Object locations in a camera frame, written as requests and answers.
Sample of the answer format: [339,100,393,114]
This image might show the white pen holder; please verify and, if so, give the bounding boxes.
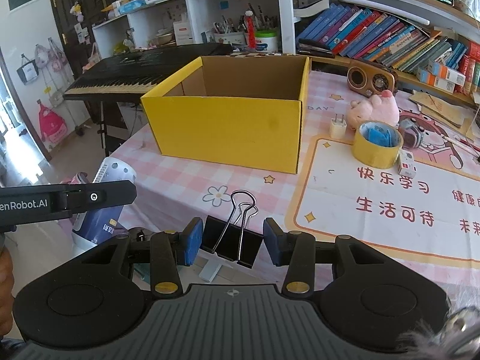
[213,32,247,46]

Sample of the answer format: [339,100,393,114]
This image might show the yellow packing tape roll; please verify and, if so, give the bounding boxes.
[352,121,404,169]

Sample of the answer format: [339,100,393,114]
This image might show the purple toy truck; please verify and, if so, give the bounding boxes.
[398,117,425,150]

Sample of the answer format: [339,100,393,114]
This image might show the pink checked tablecloth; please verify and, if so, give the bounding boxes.
[115,72,479,303]

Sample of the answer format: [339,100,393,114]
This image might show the checkered board box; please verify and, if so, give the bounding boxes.
[229,50,295,58]

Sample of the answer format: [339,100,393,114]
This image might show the blue crumpled packet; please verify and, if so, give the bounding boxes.
[367,126,395,147]

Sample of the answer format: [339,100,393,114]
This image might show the white charger plug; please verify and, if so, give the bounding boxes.
[329,114,347,140]

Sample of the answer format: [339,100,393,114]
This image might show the staples box with cat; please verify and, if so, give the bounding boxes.
[397,149,417,179]

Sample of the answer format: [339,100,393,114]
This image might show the pink backpack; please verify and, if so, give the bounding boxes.
[37,99,68,145]

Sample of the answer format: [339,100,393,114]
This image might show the white bookshelf unit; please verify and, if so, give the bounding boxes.
[91,0,480,106]

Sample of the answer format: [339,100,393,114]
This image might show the wooden retro radio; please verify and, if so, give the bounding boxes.
[346,59,398,98]

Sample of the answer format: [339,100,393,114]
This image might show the black electronic keyboard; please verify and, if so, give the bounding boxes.
[64,43,233,102]

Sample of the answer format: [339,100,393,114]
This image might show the white green-lid jar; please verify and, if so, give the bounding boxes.
[255,28,278,53]

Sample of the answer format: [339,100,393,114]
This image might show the yellow cardboard box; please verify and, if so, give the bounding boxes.
[142,55,311,174]

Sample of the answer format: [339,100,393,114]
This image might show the black binder clip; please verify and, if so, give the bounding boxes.
[200,190,263,269]

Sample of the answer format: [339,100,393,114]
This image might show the pink pig plush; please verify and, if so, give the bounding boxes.
[346,89,400,130]

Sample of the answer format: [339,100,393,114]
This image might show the cartoon desk mat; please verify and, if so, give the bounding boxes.
[285,111,479,268]

